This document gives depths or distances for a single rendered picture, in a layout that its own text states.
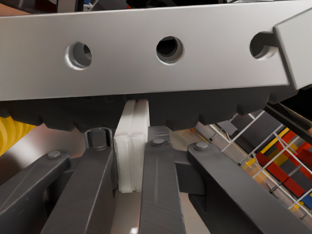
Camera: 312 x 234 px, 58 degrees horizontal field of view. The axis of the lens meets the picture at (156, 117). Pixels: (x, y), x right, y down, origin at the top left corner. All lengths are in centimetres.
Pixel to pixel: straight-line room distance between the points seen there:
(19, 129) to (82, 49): 16
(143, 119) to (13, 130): 18
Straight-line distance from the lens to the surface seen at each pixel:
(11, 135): 30
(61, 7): 25
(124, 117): 16
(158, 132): 15
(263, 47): 17
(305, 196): 513
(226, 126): 419
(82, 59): 19
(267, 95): 25
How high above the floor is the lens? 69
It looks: 13 degrees down
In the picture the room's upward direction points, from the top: 43 degrees clockwise
